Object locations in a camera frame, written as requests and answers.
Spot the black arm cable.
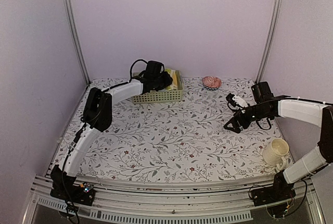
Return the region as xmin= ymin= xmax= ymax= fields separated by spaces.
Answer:
xmin=129 ymin=58 xmax=149 ymax=81
xmin=254 ymin=118 xmax=271 ymax=131

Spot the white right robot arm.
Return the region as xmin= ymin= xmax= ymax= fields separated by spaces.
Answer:
xmin=223 ymin=82 xmax=332 ymax=206

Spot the green perforated plastic basket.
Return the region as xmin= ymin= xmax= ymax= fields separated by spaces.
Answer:
xmin=131 ymin=69 xmax=183 ymax=104

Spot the cream ribbed mug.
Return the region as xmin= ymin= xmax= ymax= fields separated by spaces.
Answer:
xmin=262 ymin=139 xmax=289 ymax=171

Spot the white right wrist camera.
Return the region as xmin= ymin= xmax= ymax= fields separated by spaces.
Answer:
xmin=226 ymin=93 xmax=249 ymax=111

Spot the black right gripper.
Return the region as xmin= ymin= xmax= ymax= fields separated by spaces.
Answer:
xmin=224 ymin=104 xmax=270 ymax=133

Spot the right aluminium frame post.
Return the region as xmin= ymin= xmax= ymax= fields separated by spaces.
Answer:
xmin=255 ymin=0 xmax=283 ymax=83

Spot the blue patterned bowl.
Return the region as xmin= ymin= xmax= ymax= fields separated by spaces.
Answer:
xmin=204 ymin=85 xmax=220 ymax=91

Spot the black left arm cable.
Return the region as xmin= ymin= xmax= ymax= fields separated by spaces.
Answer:
xmin=129 ymin=58 xmax=149 ymax=81

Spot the green white small packet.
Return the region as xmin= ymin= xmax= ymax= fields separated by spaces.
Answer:
xmin=165 ymin=69 xmax=183 ymax=91

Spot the aluminium front rail base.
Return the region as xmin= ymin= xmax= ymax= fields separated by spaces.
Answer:
xmin=23 ymin=174 xmax=323 ymax=224

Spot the left aluminium frame post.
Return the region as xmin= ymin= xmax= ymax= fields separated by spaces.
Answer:
xmin=63 ymin=0 xmax=91 ymax=85

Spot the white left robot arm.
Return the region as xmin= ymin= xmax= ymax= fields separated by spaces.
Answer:
xmin=50 ymin=60 xmax=173 ymax=206

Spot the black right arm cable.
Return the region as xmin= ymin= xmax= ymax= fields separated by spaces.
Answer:
xmin=254 ymin=118 xmax=271 ymax=131

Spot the aluminium frame post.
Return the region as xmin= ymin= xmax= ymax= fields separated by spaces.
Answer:
xmin=255 ymin=0 xmax=283 ymax=83
xmin=63 ymin=0 xmax=91 ymax=85

